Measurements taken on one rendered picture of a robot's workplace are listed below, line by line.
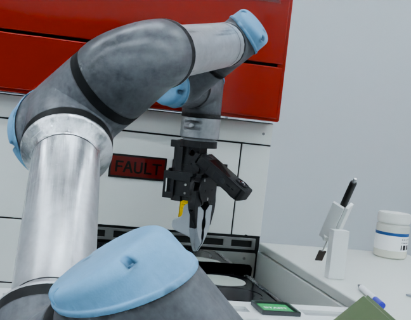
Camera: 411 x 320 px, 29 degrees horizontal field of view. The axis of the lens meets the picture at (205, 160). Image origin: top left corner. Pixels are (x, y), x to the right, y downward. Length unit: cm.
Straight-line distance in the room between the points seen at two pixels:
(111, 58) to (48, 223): 24
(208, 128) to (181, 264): 85
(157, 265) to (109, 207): 100
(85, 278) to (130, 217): 101
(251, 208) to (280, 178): 159
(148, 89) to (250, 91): 65
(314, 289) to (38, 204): 65
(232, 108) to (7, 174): 47
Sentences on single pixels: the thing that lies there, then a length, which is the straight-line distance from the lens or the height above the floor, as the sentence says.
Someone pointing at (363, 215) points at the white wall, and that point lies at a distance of 344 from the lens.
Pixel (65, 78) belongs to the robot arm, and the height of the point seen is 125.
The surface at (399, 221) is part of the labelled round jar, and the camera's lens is 172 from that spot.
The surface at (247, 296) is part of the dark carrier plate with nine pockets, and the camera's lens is 148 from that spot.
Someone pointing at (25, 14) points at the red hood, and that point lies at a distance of 158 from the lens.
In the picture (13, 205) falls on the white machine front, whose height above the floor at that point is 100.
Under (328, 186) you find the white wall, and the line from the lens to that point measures 337.
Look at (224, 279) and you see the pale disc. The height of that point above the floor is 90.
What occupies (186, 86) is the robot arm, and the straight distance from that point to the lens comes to 138.
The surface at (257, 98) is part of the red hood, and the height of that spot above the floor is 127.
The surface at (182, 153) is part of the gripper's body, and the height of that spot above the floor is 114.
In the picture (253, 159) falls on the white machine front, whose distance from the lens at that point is 169.
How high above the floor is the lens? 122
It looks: 3 degrees down
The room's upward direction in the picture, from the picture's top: 6 degrees clockwise
